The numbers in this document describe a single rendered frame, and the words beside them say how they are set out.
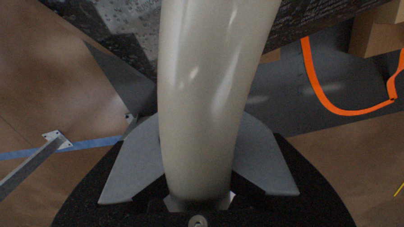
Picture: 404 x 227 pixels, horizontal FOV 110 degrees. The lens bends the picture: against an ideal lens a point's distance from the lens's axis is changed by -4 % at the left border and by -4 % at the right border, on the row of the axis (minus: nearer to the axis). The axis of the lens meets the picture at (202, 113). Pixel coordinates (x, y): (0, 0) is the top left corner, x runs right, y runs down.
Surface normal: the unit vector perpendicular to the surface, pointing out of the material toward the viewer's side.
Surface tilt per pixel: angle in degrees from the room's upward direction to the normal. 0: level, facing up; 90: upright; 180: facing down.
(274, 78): 0
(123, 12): 45
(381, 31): 0
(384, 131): 0
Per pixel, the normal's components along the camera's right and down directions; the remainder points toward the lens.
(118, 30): 0.25, 0.94
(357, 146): -0.01, 0.54
